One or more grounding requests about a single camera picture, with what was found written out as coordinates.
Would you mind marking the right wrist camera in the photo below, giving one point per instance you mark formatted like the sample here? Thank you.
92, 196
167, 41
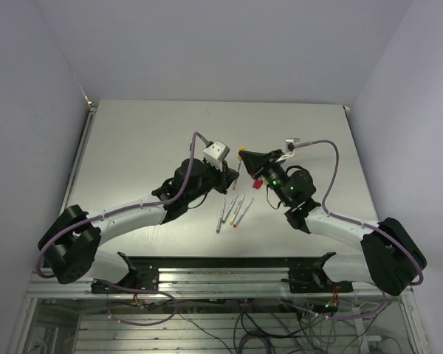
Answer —
290, 146

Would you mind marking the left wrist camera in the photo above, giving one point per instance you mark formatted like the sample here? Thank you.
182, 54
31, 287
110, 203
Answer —
215, 154

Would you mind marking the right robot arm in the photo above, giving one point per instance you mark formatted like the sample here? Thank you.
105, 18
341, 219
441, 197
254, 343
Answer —
387, 257

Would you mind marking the green marker pen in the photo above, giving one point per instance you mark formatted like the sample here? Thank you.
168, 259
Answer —
230, 208

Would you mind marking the red marker pen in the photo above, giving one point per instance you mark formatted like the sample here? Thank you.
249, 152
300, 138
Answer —
240, 218

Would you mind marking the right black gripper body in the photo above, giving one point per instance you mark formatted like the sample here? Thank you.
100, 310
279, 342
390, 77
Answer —
271, 157

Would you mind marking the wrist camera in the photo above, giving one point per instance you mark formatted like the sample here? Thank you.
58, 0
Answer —
215, 154
290, 146

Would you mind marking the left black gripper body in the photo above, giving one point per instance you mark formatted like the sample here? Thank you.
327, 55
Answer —
211, 177

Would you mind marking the purple marker pen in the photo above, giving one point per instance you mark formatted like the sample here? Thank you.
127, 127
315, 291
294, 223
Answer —
221, 217

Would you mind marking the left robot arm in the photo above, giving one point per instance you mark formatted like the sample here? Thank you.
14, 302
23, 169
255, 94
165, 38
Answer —
71, 246

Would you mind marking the aluminium frame rail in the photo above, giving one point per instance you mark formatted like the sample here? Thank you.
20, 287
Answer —
201, 283

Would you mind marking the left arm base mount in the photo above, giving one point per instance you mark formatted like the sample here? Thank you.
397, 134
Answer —
133, 282

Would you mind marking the yellow marker pen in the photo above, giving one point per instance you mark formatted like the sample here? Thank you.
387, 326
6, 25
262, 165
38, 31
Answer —
237, 209

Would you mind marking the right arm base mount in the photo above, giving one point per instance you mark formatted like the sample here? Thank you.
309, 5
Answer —
306, 276

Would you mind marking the orange marker pen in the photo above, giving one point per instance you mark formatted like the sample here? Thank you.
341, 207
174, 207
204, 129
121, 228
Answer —
237, 170

